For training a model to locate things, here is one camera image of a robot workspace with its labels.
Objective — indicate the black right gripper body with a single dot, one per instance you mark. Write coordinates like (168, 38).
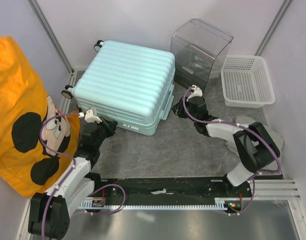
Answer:
(181, 111)

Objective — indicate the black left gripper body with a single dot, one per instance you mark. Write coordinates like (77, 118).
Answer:
(104, 130)

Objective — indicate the light blue hard suitcase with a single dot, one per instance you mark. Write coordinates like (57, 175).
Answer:
(130, 84)

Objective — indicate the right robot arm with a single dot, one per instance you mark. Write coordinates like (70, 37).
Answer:
(255, 147)

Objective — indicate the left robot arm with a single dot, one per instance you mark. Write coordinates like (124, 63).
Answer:
(50, 212)

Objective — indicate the clear smoky plastic container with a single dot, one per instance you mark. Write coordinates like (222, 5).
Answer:
(200, 49)

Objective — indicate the grey folded cloth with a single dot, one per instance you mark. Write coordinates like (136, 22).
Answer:
(276, 137)

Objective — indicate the white perforated plastic basket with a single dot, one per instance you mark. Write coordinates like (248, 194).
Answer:
(246, 82)

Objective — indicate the orange cartoon mouse bag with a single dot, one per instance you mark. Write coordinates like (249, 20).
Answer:
(36, 141)

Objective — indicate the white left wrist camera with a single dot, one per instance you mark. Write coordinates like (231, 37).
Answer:
(90, 116)

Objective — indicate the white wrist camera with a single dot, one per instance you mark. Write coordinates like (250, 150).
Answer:
(195, 91)
(90, 116)

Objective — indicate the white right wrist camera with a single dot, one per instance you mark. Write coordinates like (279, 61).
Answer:
(195, 91)

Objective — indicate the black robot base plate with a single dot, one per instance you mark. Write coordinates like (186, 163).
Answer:
(170, 190)

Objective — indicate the white slotted cable duct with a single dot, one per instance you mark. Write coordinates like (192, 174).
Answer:
(90, 204)

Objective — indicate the aluminium frame post left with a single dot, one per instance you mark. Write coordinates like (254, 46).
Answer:
(50, 33)

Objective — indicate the aluminium frame post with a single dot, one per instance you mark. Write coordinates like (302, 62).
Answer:
(273, 26)
(50, 33)

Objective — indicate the aluminium frame post right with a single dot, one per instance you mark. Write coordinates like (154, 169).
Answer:
(273, 26)

